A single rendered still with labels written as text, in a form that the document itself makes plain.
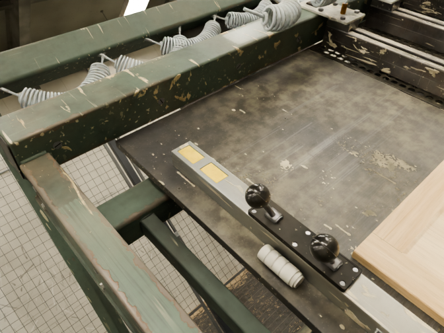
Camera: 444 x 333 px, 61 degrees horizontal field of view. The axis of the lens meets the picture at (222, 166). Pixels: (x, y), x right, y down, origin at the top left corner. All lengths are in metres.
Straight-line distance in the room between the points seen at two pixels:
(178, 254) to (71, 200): 0.22
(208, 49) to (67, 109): 0.39
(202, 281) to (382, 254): 0.31
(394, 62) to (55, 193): 0.94
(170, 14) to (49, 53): 0.46
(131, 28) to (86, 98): 0.60
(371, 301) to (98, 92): 0.66
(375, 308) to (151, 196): 0.46
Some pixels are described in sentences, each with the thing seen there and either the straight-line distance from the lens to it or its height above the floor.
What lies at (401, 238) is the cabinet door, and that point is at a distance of 0.73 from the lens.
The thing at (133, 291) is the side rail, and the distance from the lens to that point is 0.58.
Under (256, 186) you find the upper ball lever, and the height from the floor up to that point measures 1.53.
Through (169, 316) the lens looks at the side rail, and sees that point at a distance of 0.55.
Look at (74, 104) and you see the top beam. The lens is 0.85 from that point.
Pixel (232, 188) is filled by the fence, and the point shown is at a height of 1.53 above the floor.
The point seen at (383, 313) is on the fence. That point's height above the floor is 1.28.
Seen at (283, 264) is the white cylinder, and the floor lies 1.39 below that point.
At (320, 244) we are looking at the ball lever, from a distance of 0.50.
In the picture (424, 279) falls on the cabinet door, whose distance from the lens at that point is 0.70.
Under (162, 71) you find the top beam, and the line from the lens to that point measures 0.92.
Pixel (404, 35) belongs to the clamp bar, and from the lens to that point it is 1.46.
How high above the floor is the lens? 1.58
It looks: level
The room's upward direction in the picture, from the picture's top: 31 degrees counter-clockwise
